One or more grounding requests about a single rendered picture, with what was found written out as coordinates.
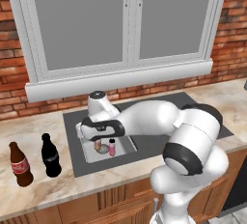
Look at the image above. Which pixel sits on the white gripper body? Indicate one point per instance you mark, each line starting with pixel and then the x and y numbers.
pixel 79 130

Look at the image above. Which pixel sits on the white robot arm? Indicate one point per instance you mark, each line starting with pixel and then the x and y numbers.
pixel 193 137

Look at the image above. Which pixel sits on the small brown bottle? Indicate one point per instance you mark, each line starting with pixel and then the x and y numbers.
pixel 97 144

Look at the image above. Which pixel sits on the small pink bottle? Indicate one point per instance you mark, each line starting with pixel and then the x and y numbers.
pixel 112 147

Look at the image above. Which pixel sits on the large black bottle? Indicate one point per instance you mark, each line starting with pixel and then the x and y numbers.
pixel 50 157

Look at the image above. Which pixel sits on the brown bottle with red label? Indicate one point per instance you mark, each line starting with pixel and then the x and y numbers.
pixel 21 166

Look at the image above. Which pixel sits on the dark grey sink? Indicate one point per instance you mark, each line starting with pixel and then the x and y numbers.
pixel 151 145

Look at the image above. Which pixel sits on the wooden drawer front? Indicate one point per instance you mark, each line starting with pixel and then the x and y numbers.
pixel 128 192

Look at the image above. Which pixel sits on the wooden cupboard door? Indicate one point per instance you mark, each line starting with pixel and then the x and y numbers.
pixel 122 213
pixel 222 186

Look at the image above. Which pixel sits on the grey framed window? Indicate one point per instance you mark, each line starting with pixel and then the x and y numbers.
pixel 83 25

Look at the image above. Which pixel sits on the black dishwasher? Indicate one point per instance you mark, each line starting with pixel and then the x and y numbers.
pixel 238 189

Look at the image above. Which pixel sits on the dark grey object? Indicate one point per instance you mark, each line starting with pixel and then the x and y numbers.
pixel 245 85

